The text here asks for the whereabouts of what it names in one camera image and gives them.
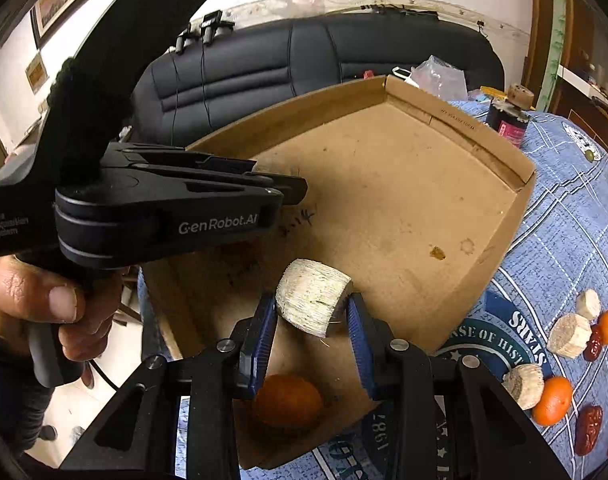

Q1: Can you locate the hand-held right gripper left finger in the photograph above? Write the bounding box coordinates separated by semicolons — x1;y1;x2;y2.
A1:
74;292;279;480

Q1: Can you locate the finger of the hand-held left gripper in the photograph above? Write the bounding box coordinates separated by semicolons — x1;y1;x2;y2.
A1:
148;169;309;207
114;142;258;175

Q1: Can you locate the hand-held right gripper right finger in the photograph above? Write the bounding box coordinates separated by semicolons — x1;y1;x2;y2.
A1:
346;292;571;480

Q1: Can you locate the pale sugarcane chunk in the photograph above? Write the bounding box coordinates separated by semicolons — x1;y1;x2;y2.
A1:
576;288;601;322
275;258;353;339
502;363;545;410
547;312;593;360

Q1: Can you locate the brown cardboard box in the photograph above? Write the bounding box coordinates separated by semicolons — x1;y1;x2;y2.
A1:
141;75;537;471

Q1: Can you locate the person's left hand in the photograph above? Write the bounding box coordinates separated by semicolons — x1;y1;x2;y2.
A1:
0;254;130;362

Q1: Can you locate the black leather sofa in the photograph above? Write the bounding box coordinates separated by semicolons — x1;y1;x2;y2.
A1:
132;10;506;150

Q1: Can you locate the clear plastic bag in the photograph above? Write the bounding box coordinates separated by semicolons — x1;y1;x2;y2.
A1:
409;55;469;102

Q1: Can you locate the blue printed tablecloth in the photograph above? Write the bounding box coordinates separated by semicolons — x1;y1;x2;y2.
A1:
176;97;608;480

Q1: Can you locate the black jar with pink label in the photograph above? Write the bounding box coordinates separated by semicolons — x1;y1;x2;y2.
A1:
485;87;535;149

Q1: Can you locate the black charger with cable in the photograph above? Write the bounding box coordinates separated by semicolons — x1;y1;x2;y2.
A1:
176;10;235;56

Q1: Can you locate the small framed wall picture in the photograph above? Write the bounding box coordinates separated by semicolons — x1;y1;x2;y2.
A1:
24;54;50;94

